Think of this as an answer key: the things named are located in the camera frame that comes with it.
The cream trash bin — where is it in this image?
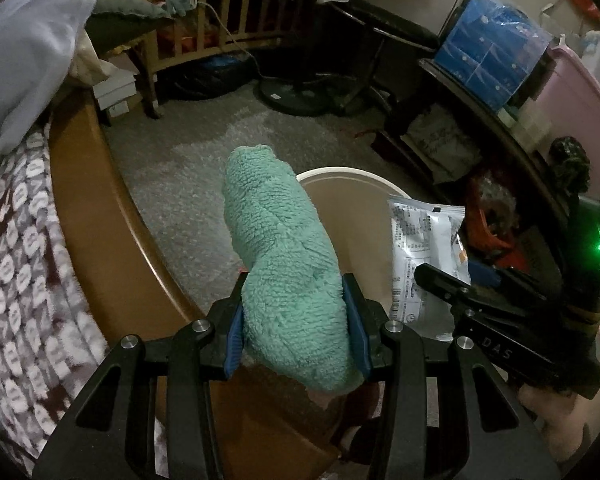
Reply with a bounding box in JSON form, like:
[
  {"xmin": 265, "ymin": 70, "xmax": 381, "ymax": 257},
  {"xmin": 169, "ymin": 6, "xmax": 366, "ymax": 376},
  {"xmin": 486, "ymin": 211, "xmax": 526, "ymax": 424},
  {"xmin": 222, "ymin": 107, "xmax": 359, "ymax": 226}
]
[{"xmin": 297, "ymin": 166, "xmax": 408, "ymax": 311}]

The black fan base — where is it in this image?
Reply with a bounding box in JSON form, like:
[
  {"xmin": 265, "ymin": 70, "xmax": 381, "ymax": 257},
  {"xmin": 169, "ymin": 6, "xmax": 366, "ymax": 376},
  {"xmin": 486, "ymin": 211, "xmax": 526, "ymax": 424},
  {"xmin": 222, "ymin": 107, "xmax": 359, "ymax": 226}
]
[{"xmin": 256, "ymin": 75, "xmax": 356, "ymax": 117}]

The blue plastic drawer box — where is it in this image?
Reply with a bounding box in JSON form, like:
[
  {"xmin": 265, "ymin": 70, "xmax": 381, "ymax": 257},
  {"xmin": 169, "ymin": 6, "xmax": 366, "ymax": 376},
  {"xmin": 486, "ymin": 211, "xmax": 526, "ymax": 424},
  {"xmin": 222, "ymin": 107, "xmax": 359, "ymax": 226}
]
[{"xmin": 434, "ymin": 0, "xmax": 553, "ymax": 112}]

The pink storage tub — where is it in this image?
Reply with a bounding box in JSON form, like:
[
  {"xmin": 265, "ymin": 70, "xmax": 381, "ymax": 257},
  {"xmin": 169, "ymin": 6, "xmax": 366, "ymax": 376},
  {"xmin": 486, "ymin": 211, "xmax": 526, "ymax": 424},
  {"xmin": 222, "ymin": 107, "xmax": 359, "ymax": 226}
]
[{"xmin": 534, "ymin": 46, "xmax": 600, "ymax": 200}]

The wooden bed frame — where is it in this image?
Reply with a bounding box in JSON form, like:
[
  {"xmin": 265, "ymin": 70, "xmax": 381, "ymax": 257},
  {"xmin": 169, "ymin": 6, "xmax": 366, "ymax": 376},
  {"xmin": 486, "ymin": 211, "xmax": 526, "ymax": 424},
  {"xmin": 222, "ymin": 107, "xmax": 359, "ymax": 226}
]
[{"xmin": 50, "ymin": 89, "xmax": 338, "ymax": 479}]

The person right hand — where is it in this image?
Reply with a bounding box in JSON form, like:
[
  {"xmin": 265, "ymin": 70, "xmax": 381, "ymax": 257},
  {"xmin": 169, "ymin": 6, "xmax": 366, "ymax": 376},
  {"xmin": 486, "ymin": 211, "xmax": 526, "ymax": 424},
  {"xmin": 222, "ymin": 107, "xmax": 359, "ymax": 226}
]
[{"xmin": 517, "ymin": 385, "xmax": 591, "ymax": 464}]

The wooden crib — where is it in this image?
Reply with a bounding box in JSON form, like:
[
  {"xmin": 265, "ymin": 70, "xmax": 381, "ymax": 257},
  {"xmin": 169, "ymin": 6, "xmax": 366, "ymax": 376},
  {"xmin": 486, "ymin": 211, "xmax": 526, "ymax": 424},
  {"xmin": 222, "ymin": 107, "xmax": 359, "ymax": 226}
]
[{"xmin": 99, "ymin": 0, "xmax": 311, "ymax": 122}]

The lavender blanket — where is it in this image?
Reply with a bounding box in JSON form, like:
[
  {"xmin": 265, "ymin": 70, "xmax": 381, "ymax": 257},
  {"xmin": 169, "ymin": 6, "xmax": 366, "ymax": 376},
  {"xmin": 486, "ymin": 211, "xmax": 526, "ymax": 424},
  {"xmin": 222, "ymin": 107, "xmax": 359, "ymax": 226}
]
[{"xmin": 0, "ymin": 0, "xmax": 96, "ymax": 160}]

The white foil snack bag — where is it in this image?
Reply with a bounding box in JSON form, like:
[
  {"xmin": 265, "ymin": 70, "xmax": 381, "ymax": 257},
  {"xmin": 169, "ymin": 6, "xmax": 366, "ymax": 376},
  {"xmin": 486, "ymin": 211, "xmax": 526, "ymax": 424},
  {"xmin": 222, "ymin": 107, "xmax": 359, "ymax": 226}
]
[{"xmin": 388, "ymin": 196, "xmax": 470, "ymax": 342}]

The patterned bed cover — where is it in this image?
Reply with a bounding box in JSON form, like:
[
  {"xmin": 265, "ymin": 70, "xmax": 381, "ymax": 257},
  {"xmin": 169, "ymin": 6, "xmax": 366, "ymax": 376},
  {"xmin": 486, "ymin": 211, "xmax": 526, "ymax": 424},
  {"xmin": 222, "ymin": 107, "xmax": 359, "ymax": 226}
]
[{"xmin": 0, "ymin": 128, "xmax": 107, "ymax": 472}]

